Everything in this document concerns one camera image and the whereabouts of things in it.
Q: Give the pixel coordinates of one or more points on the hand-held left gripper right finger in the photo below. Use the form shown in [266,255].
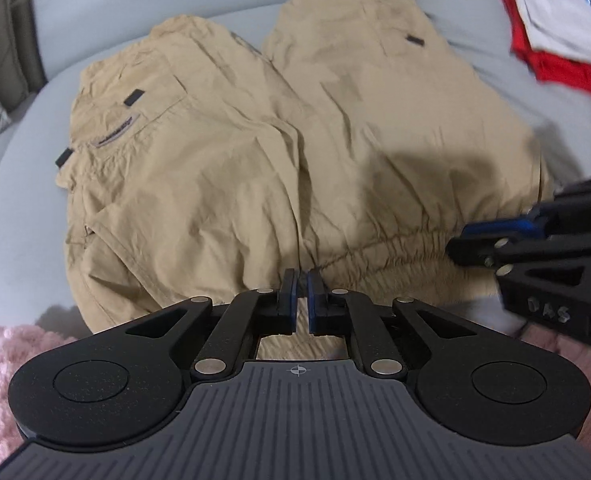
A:
[314,307]

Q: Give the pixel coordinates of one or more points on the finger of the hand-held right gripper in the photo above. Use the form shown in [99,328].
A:
[475,252]
[500,225]

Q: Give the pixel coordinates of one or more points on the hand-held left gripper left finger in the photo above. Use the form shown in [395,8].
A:
[289,305]

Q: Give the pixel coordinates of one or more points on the khaki cargo pants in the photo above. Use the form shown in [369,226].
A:
[225,170]

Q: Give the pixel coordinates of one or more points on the person's right forearm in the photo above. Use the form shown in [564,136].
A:
[590,385]

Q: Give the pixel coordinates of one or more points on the red folded cloth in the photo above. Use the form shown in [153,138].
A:
[560,72]

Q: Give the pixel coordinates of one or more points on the beige folded cloth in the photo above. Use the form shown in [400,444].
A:
[560,15]

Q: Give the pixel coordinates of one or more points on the pink fluffy clothing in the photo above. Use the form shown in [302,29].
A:
[5,375]

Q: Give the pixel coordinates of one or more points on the grey sofa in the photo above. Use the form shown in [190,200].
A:
[15,160]

